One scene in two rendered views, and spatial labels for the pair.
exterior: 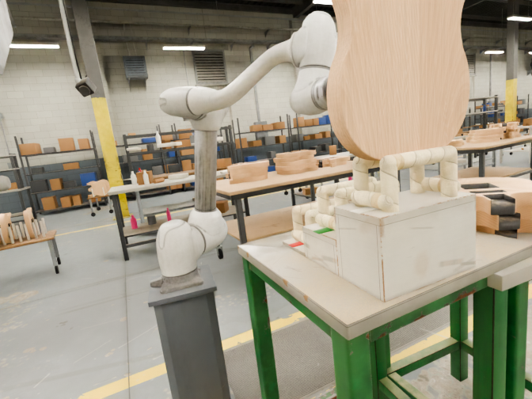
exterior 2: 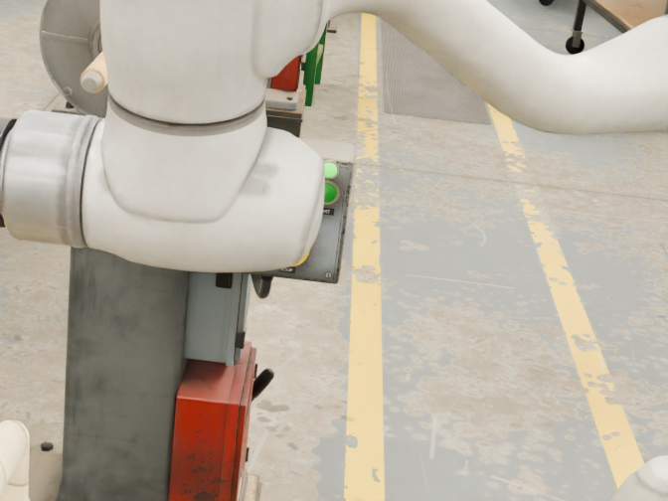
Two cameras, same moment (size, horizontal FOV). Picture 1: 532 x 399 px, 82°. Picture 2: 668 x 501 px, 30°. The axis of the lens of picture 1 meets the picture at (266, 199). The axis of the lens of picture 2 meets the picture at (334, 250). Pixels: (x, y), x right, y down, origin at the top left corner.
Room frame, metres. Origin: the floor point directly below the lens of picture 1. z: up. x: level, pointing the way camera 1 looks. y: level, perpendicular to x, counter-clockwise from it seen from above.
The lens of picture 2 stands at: (1.39, -0.88, 1.67)
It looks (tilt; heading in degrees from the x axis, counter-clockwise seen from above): 22 degrees down; 113
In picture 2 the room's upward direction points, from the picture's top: 7 degrees clockwise
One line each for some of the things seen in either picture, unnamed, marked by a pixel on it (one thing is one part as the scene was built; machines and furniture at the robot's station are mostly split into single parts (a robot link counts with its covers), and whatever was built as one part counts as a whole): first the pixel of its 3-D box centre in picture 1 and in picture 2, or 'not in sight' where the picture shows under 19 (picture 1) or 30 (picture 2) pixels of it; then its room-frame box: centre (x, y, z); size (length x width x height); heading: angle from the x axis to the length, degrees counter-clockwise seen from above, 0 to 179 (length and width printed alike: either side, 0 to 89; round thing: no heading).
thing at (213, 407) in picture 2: not in sight; (215, 427); (0.44, 0.91, 0.49); 0.25 x 0.12 x 0.37; 114
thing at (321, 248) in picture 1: (360, 237); not in sight; (0.81, -0.25, 0.98); 0.27 x 0.16 x 0.09; 113
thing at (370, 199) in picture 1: (370, 199); not in sight; (0.63, -0.22, 1.12); 0.11 x 0.03 x 0.03; 23
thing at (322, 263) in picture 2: not in sight; (279, 209); (0.58, 0.81, 0.99); 0.24 x 0.21 x 0.26; 114
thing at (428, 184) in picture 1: (435, 184); not in sight; (0.70, -0.39, 1.12); 0.11 x 0.03 x 0.03; 23
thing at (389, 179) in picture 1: (389, 187); not in sight; (0.59, -0.24, 1.15); 0.03 x 0.03 x 0.09
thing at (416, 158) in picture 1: (419, 157); not in sight; (0.63, -0.32, 1.20); 0.20 x 0.03 x 0.03; 112
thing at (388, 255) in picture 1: (404, 237); not in sight; (0.67, -0.30, 1.02); 0.27 x 0.15 x 0.17; 113
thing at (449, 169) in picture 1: (448, 174); not in sight; (0.66, -0.40, 1.15); 0.03 x 0.03 x 0.09
